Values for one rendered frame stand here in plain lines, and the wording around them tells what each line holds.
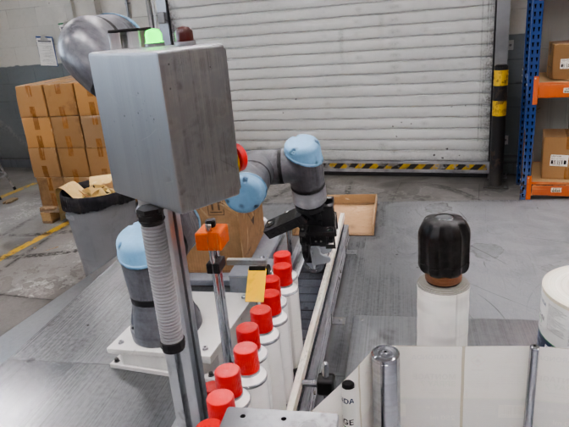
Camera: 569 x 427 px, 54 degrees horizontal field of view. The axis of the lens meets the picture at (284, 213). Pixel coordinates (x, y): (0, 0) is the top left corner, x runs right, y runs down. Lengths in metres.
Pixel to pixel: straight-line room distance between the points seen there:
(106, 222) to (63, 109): 1.56
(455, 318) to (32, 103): 4.29
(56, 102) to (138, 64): 4.09
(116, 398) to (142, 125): 0.64
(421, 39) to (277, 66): 1.33
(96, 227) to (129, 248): 2.29
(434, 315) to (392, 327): 0.25
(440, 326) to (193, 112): 0.54
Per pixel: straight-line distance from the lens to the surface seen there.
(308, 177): 1.15
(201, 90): 0.67
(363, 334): 1.16
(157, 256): 0.73
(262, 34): 5.45
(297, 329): 1.03
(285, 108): 5.43
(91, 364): 1.30
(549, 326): 1.06
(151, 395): 1.16
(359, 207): 2.01
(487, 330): 1.20
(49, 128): 4.87
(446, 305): 0.94
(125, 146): 0.75
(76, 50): 1.08
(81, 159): 4.76
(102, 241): 3.45
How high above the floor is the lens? 1.50
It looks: 20 degrees down
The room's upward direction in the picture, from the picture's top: 5 degrees counter-clockwise
